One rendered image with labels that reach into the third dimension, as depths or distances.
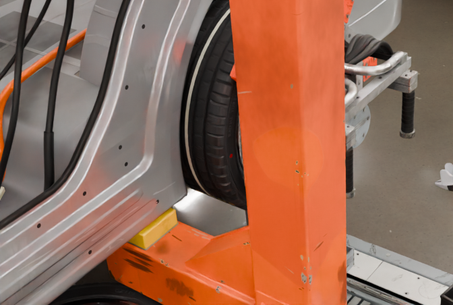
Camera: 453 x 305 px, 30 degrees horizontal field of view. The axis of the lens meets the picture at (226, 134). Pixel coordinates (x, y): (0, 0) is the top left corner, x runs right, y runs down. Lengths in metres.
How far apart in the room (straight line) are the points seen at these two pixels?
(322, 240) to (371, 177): 1.79
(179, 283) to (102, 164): 0.38
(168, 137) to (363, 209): 1.45
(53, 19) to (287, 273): 1.22
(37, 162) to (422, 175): 1.89
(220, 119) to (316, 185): 0.53
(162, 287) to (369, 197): 1.45
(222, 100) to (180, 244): 0.39
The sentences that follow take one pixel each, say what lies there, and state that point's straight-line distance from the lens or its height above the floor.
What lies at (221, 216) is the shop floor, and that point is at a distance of 3.45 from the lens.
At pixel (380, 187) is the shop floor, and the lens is 3.57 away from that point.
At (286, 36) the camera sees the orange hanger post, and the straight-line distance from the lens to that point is 1.56.
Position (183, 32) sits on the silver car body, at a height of 1.21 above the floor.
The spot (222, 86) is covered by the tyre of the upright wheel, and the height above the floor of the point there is 1.04.
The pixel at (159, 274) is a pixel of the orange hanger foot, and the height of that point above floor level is 0.63.
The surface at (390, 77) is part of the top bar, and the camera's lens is 2.35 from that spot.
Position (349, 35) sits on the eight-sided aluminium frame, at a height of 1.01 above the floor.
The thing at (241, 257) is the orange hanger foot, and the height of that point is 0.80.
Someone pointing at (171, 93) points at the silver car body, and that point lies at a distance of 2.13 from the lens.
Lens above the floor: 2.09
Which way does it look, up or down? 32 degrees down
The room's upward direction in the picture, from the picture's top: 6 degrees counter-clockwise
